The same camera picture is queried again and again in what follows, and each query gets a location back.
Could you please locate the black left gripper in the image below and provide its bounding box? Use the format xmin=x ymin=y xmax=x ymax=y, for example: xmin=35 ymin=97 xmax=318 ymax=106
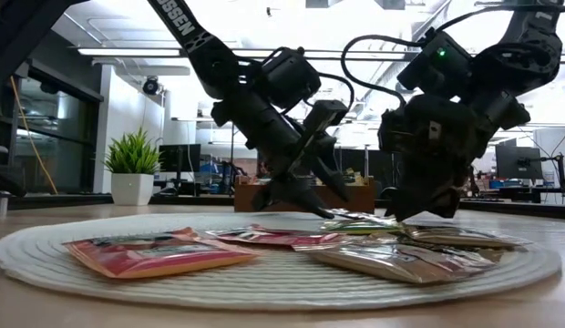
xmin=245 ymin=100 xmax=350 ymax=220

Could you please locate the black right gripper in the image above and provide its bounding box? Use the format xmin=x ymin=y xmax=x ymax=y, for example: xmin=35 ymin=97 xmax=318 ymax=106
xmin=378 ymin=94 xmax=488 ymax=223

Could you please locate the yellow tea bag packet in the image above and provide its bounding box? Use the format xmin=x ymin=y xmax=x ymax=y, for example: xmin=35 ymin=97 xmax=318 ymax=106
xmin=341 ymin=168 xmax=371 ymax=187
xmin=319 ymin=217 xmax=406 ymax=236

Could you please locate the wooden three-compartment box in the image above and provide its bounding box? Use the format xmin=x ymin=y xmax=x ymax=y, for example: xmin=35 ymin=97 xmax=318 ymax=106
xmin=233 ymin=175 xmax=377 ymax=214

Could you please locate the black computer monitor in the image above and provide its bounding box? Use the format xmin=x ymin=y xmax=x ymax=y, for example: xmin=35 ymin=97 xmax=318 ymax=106
xmin=158 ymin=143 xmax=202 ymax=173
xmin=495 ymin=145 xmax=544 ymax=181

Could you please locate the white round woven placemat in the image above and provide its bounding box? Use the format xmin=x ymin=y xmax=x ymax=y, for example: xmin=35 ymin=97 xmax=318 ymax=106
xmin=0 ymin=211 xmax=564 ymax=313

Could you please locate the green plant in white pot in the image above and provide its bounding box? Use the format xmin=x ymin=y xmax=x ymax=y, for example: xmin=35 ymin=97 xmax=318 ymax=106
xmin=104 ymin=128 xmax=163 ymax=206

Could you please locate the long linear ceiling light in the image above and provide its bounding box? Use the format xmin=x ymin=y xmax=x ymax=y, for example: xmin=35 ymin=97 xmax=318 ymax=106
xmin=77 ymin=47 xmax=565 ymax=64

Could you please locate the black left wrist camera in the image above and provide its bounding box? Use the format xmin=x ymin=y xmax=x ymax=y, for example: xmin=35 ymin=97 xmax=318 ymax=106
xmin=259 ymin=46 xmax=323 ymax=110

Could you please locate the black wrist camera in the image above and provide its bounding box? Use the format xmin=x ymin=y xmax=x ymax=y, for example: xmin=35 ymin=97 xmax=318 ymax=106
xmin=259 ymin=46 xmax=323 ymax=110
xmin=397 ymin=29 xmax=474 ymax=97

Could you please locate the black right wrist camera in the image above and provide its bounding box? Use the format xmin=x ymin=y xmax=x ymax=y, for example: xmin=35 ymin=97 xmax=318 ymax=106
xmin=397 ymin=29 xmax=474 ymax=97

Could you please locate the black right camera cable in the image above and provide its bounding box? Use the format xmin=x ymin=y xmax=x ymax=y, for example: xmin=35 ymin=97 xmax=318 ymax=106
xmin=340 ymin=35 xmax=425 ymax=108

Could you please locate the black aluminium table frame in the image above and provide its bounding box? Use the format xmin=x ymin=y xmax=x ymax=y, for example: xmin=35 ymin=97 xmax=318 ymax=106
xmin=0 ymin=193 xmax=565 ymax=220

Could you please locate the yellow hanging cable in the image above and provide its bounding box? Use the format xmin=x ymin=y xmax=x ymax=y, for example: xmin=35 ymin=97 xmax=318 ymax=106
xmin=8 ymin=77 xmax=60 ymax=196

